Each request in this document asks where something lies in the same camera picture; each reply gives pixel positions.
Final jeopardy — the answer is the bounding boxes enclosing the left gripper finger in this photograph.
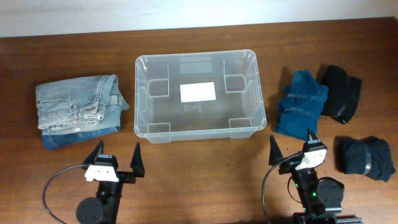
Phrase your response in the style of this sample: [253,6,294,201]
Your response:
[130,142,145,173]
[83,140,104,165]

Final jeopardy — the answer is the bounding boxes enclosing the teal blue shirt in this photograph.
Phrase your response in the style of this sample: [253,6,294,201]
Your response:
[274,70,328,141]

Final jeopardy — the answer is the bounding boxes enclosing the light blue jeans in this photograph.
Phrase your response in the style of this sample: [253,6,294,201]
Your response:
[35,75,129,134]

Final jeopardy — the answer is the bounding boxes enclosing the dark blue jeans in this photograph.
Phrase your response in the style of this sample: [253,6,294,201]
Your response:
[41,126,120,150]

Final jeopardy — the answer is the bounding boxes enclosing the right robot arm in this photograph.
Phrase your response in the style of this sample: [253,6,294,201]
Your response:
[261,129,363,224]

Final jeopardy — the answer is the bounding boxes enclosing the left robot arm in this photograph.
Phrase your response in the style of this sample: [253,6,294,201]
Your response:
[76,141,145,224]

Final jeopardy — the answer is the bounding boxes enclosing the black folded garment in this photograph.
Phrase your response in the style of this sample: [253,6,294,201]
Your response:
[321,65,363,124]

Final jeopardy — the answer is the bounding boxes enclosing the dark navy folded garment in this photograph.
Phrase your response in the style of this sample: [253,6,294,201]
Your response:
[336,136,396,182]

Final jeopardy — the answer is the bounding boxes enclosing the clear plastic storage bin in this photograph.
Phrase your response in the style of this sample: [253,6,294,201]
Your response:
[134,49,267,143]

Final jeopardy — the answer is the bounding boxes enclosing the white label in bin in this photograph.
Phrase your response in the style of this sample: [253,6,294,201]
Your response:
[180,82,216,103]

